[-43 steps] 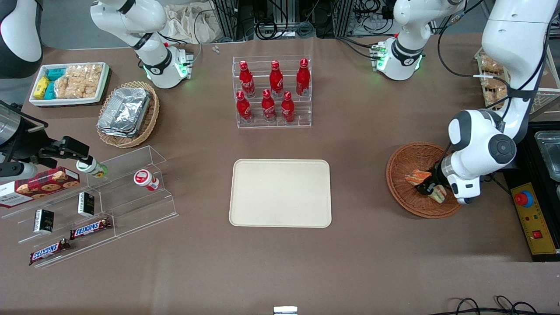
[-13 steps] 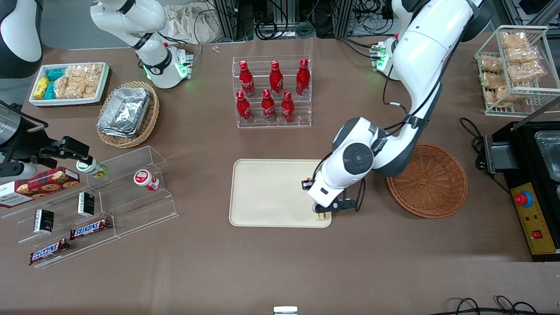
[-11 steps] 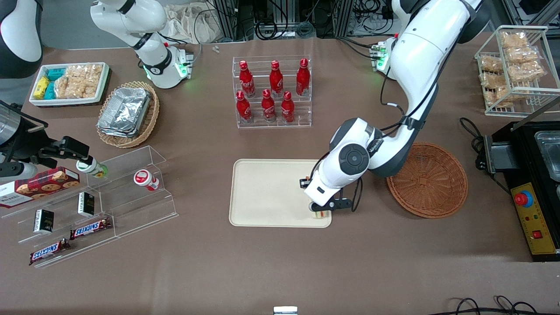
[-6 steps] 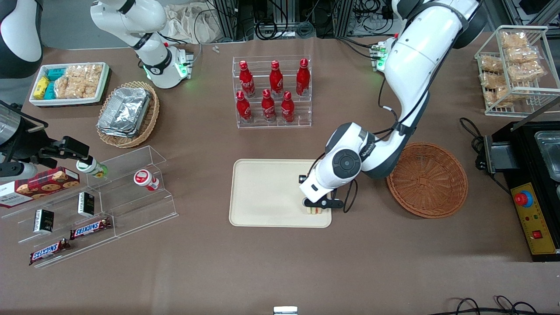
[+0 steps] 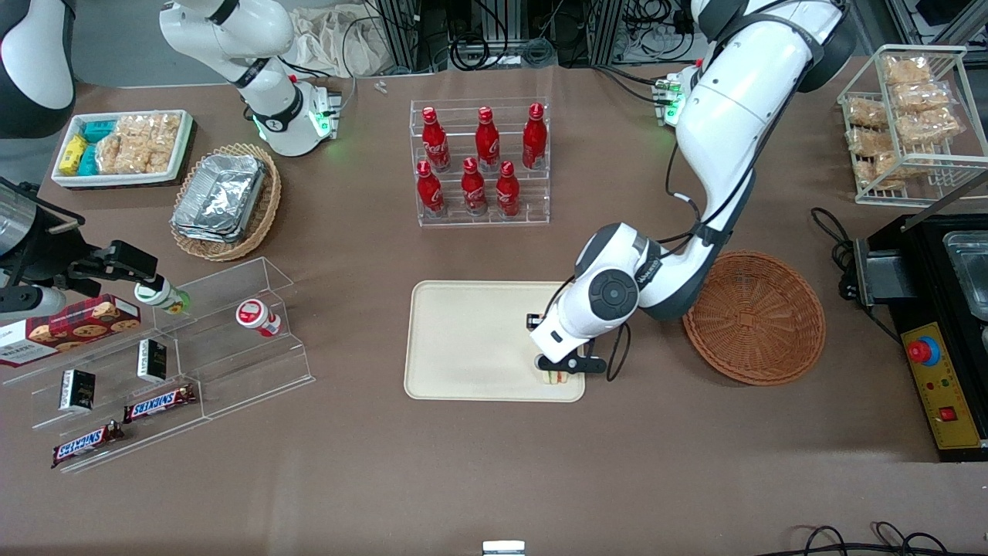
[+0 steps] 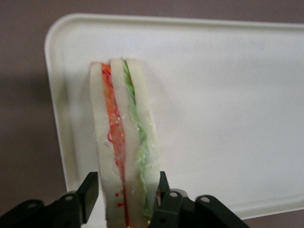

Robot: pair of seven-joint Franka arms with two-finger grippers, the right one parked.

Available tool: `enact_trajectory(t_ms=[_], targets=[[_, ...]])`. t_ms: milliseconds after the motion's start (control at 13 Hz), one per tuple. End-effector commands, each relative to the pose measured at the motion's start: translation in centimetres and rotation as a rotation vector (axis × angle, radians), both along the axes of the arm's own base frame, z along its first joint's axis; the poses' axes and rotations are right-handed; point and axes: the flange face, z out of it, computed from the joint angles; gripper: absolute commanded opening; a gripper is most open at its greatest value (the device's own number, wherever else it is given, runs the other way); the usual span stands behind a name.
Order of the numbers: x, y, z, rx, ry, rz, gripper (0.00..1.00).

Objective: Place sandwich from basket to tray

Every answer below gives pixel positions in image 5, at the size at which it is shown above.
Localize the black table appliance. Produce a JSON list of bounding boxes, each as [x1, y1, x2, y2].
[[840, 212, 988, 463]]

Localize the aluminium profile frame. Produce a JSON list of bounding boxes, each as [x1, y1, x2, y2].
[[370, 0, 628, 75]]

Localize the fried snack bag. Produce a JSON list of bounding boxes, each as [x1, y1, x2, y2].
[[848, 127, 896, 156], [855, 153, 902, 188], [883, 56, 932, 86], [892, 82, 952, 114], [898, 108, 963, 145], [845, 99, 890, 129]]

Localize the yellow control panel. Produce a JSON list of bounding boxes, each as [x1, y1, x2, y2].
[[900, 321, 988, 451]]

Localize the coiled black background cables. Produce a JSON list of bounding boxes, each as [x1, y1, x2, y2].
[[452, 35, 558, 70]]

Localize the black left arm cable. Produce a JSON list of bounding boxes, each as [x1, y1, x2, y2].
[[664, 139, 743, 249]]

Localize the clear acrylic stepped shelf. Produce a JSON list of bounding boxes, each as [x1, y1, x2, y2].
[[0, 257, 316, 473]]

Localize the white crumpled cloth bag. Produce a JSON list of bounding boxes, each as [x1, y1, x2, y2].
[[289, 6, 387, 78]]

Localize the clear acrylic bottle rack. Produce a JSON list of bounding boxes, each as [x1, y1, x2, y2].
[[409, 97, 550, 227]]

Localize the white wire rack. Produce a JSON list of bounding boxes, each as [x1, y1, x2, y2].
[[837, 45, 988, 206]]

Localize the white rectangular snack tray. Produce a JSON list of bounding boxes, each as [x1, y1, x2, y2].
[[50, 109, 194, 190]]

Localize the green label drink bottle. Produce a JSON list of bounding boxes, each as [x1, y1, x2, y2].
[[134, 278, 191, 316]]

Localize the silver foil tray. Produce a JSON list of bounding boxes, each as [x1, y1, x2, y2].
[[171, 220, 242, 245], [173, 154, 268, 236]]

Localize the red plaid cookie box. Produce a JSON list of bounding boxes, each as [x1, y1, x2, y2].
[[0, 294, 143, 368]]

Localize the red cap yogurt bottle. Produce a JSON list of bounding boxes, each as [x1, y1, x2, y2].
[[235, 300, 283, 338]]

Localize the clear rice cracker bag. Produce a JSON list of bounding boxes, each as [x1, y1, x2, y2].
[[139, 114, 183, 173], [96, 116, 144, 175]]

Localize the small black box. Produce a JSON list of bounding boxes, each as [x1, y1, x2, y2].
[[137, 338, 168, 385], [59, 369, 96, 413]]

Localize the light oval wicker basket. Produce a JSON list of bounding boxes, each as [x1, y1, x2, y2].
[[170, 143, 283, 262]]

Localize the brown round wicker basket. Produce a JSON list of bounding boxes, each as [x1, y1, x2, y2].
[[681, 250, 827, 386]]

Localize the red cola bottle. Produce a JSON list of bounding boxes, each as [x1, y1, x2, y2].
[[522, 103, 548, 171], [461, 158, 489, 217], [421, 107, 452, 172], [475, 107, 501, 172], [416, 160, 445, 218], [496, 161, 521, 218]]

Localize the black appliance power cable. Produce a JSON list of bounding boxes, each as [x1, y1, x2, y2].
[[810, 207, 902, 344]]

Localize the black floor cable bundle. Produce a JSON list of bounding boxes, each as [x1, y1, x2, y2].
[[776, 523, 958, 556]]

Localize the Snickers chocolate bar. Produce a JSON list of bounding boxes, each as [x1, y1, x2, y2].
[[123, 384, 198, 425], [52, 421, 125, 470]]

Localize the beige rectangular plastic tray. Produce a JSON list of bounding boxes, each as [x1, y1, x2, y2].
[[404, 280, 586, 403]]

